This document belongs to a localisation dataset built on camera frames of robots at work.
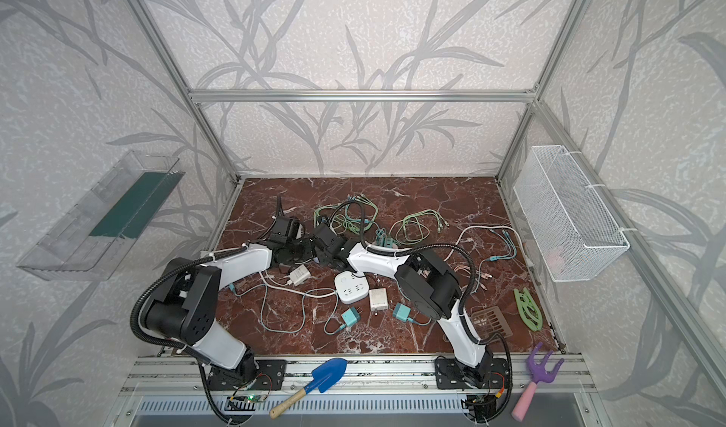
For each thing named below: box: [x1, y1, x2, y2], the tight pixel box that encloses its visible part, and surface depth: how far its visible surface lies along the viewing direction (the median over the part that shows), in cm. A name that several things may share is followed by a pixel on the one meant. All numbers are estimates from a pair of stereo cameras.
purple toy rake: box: [511, 342, 565, 423], surface depth 75 cm
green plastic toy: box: [514, 287, 544, 332], surface depth 86 cm
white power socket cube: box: [334, 271, 370, 305], surface depth 88 cm
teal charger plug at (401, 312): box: [393, 302, 412, 323], surface depth 84 cm
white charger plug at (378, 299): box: [368, 287, 389, 317], surface depth 86 cm
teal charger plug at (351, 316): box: [341, 306, 361, 326], surface depth 84 cm
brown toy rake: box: [470, 306, 514, 341], surface depth 84 cm
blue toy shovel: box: [269, 357, 348, 420], surface depth 74 cm
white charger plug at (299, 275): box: [287, 264, 312, 287], surface depth 93 cm
